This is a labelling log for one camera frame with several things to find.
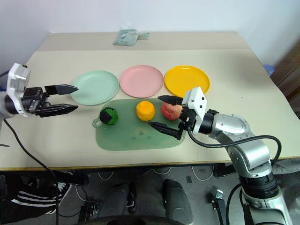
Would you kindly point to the green translucent cutting mat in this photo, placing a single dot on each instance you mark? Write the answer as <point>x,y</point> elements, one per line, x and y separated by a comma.
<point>131,138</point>

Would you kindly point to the blue round container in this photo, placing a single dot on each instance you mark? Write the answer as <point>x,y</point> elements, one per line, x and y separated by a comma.
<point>269,69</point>

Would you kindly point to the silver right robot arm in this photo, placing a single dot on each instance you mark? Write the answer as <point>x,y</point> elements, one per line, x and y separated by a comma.
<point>248,150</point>

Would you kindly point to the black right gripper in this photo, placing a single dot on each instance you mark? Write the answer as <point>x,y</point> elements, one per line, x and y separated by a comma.
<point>188,119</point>

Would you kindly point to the brown wooden furniture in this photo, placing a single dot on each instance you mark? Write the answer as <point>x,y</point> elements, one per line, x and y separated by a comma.
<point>289,79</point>

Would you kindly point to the green black ball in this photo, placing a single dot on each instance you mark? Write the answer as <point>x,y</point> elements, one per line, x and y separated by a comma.
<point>109,116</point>

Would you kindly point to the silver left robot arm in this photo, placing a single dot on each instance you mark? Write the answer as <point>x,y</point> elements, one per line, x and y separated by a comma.
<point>9,105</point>

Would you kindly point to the yellow plate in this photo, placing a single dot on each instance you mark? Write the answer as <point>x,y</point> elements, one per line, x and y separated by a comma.
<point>187,79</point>

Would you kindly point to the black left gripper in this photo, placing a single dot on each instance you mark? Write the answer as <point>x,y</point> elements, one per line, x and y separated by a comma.
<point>32,100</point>

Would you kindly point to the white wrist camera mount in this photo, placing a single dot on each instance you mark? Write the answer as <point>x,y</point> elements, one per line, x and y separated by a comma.
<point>17,75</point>
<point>195,99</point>

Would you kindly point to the orange fruit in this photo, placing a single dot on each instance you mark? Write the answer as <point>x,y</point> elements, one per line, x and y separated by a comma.
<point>145,110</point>

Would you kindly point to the black floor pedal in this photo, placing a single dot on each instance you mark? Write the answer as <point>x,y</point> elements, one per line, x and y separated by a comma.
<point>90,212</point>

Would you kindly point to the pink plate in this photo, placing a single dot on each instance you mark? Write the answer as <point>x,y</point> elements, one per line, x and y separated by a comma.
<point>141,80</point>

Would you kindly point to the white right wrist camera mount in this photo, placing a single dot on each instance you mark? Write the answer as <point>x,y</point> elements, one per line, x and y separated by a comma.
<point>195,99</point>

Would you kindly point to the light green plate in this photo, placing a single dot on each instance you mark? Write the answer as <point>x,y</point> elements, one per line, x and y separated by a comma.
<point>96,87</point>

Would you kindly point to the red peach fruit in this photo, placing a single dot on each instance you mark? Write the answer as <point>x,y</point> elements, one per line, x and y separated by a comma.
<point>170,111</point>

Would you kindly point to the black striped trouser leg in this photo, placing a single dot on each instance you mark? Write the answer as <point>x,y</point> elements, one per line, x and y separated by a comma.
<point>30,199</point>

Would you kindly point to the black floor clamp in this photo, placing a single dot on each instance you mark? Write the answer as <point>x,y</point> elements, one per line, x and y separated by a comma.
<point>218,201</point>

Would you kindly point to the pale green folded pouch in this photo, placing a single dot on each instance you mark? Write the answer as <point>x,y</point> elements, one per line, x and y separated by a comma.
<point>125,36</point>

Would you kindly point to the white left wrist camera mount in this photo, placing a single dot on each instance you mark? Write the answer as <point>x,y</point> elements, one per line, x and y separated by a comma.
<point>17,75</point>

